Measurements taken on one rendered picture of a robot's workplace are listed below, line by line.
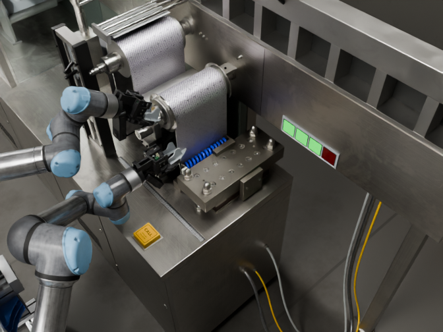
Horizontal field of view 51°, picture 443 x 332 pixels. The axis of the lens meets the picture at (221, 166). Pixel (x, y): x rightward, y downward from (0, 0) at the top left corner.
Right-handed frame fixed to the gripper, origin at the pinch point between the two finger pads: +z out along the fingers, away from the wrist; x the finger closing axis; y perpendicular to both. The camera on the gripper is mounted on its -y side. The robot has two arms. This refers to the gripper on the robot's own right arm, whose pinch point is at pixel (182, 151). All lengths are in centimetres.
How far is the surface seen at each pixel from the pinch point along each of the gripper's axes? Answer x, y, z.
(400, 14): 41, -53, 222
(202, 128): -0.3, 5.1, 9.7
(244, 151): -11.3, -6.0, 20.5
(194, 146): -0.3, -1.3, 5.5
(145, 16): 30.5, 36.6, 11.3
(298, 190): 9, -109, 90
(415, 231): -73, -17, 46
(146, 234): -10.2, -16.5, -26.1
